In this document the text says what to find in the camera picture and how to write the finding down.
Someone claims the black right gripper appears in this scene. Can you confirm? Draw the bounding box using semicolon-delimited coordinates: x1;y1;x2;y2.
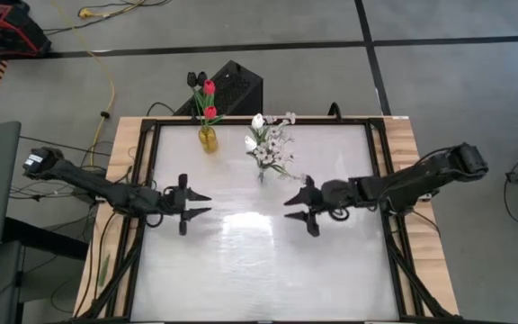
284;175;363;239

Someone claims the black side table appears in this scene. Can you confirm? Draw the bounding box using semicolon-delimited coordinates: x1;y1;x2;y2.
0;215;90;324

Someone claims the black table frame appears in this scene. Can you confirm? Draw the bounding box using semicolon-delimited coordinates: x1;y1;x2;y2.
76;115;458;324

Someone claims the red black cart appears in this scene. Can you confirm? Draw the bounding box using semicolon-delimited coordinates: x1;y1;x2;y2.
0;0;53;59

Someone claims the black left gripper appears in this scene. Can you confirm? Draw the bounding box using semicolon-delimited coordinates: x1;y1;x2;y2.
153;174;213;236

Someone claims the black perforated case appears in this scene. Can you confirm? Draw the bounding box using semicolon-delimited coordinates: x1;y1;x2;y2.
173;59;264;118

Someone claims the green leaf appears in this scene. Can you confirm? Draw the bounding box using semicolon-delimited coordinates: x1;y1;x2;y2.
98;254;112;288

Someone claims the small black clamp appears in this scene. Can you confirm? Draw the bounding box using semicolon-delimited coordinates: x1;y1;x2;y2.
327;102;344;123

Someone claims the yellow floor cable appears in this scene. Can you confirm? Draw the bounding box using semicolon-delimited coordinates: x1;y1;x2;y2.
77;0;117;152

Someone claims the yellow glass vase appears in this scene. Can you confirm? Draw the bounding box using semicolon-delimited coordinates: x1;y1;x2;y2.
198;125;219;154

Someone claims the white blossom spray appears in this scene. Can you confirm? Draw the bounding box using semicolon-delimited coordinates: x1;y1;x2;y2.
265;111;299;149

